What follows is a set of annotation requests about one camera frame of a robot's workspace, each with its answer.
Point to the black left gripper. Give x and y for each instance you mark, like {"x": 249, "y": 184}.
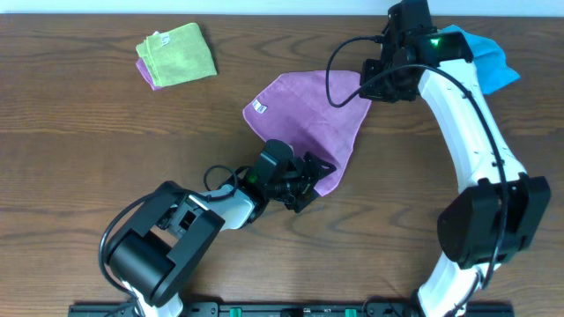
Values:
{"x": 309, "y": 180}

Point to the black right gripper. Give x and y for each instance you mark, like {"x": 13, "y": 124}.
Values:
{"x": 372, "y": 90}

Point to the purple microfiber cloth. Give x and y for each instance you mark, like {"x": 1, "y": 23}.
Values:
{"x": 294, "y": 109}

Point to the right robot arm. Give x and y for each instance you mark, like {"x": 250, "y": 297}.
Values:
{"x": 499, "y": 206}

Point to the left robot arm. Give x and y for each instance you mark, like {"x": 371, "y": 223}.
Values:
{"x": 151, "y": 248}

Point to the blue microfiber cloth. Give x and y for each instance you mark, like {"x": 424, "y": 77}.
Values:
{"x": 490, "y": 60}

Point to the folded green cloth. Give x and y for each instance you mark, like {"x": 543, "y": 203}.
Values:
{"x": 177, "y": 56}

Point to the folded purple cloth underneath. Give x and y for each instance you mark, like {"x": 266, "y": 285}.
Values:
{"x": 141, "y": 67}

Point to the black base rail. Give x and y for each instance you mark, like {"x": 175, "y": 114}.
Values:
{"x": 212, "y": 309}

